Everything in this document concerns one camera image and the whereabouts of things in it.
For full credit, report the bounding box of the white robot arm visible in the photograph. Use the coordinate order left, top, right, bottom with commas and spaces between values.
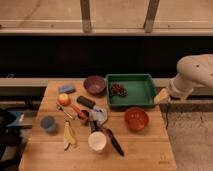
154, 54, 213, 104

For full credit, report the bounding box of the yellow banana peel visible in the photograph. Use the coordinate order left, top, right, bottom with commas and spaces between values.
64, 121, 77, 150

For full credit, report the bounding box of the dark red grape bunch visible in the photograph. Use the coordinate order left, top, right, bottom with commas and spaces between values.
109, 83, 127, 97

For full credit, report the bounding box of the dark chair with blue item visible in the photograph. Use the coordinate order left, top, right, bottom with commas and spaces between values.
0, 108, 23, 171

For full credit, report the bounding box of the green plastic tray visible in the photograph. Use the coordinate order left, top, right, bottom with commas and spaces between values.
106, 74, 156, 109

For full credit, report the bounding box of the blue sponge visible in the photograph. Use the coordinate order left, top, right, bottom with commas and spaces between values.
58, 85, 75, 94

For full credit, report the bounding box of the metal window post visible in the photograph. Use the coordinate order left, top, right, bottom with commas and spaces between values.
143, 0, 160, 33
80, 0, 92, 33

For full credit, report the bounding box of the black rectangular block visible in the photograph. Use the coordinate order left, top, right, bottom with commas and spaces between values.
77, 96, 96, 108

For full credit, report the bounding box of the black handled knife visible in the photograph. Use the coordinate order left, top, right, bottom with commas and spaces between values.
101, 127, 125, 157

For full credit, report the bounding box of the red yellow apple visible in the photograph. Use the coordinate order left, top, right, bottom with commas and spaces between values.
58, 93, 71, 106

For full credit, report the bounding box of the white paper cup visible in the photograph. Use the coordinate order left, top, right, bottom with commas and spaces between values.
88, 131, 107, 153

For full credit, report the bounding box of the orange red bowl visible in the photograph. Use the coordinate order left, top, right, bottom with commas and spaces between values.
124, 107, 149, 132

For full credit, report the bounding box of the metal fork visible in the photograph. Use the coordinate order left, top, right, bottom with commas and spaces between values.
56, 104, 75, 120

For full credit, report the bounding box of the left metal window post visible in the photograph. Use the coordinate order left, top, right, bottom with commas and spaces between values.
80, 0, 92, 33

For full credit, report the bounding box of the right metal window post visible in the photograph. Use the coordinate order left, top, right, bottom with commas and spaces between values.
143, 0, 160, 33

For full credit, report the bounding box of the blue plastic cup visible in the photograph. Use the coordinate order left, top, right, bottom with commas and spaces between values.
40, 116, 56, 133

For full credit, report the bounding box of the purple bowl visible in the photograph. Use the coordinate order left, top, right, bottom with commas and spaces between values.
83, 75, 106, 95

